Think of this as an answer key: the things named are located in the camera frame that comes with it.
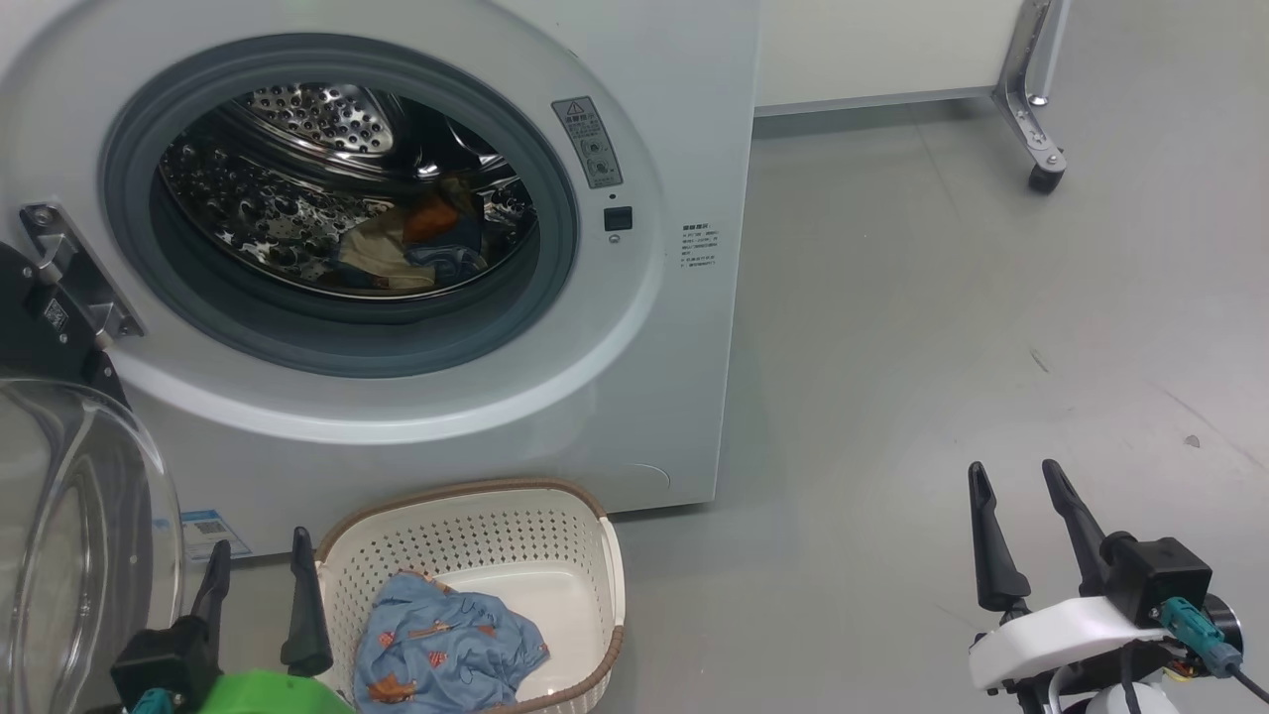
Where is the cream perforated basket brown rim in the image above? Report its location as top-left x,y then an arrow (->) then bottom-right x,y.
314,479 -> 628,714

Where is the stainless steel washing machine drum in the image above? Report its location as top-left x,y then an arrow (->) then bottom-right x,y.
159,82 -> 541,298

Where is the metal door hinge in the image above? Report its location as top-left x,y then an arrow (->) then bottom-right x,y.
20,201 -> 145,343

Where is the white front-load washing machine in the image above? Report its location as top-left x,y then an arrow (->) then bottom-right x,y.
0,0 -> 762,558

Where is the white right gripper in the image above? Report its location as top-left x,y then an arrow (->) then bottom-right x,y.
968,459 -> 1243,710

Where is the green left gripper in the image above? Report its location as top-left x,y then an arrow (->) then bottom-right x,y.
188,527 -> 356,714

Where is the blue cartoon print garment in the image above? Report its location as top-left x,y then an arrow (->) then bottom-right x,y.
354,570 -> 551,714

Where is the blue energy label sticker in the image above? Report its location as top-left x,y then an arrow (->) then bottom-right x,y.
154,509 -> 252,561

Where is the grey warning sticker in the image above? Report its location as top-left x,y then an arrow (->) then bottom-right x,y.
552,96 -> 626,189

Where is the black printed text label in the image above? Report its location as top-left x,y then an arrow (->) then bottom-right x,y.
680,223 -> 720,269

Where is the cream bear print garment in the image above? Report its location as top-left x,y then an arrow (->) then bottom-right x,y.
335,177 -> 494,295

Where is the round washing machine door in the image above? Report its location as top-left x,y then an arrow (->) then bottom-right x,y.
0,243 -> 186,714

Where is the grey metal leg with caster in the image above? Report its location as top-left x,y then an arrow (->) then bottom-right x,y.
991,0 -> 1072,194

